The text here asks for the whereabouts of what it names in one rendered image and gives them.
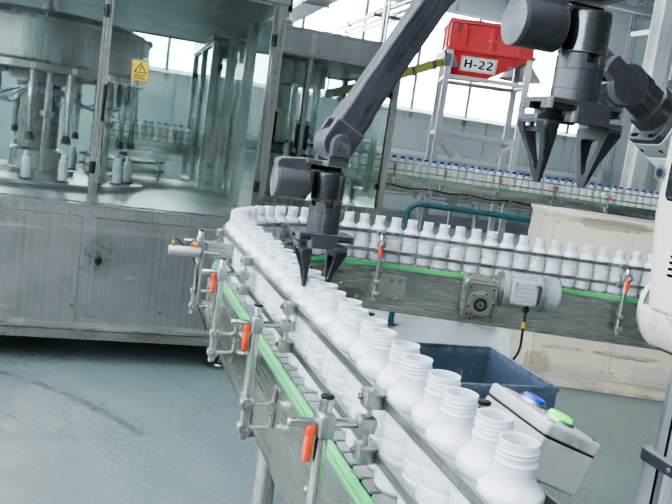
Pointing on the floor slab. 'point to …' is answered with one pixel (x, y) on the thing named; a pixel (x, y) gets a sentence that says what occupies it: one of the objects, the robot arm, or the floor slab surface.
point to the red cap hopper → (470, 42)
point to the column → (661, 41)
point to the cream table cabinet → (582, 377)
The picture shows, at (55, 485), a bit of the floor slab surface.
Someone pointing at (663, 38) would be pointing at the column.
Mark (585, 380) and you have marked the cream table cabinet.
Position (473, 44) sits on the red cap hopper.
